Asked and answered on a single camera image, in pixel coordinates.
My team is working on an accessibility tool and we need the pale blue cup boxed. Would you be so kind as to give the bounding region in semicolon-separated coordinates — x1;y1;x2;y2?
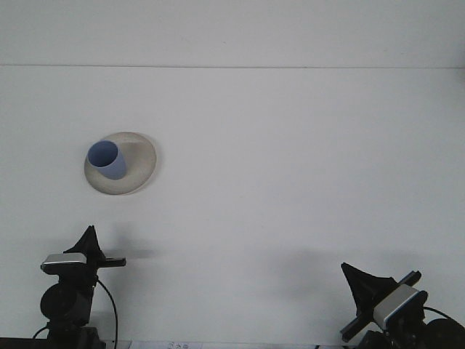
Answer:
86;140;128;182

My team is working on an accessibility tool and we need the pale round plate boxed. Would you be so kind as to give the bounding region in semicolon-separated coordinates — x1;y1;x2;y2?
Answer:
84;131;163;197

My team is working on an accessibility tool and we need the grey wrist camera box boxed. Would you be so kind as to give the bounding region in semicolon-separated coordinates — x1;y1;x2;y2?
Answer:
39;254;86;276
373;284;426;328

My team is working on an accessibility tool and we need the long black arm cable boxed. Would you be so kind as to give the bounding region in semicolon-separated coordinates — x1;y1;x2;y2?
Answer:
94;278;120;345

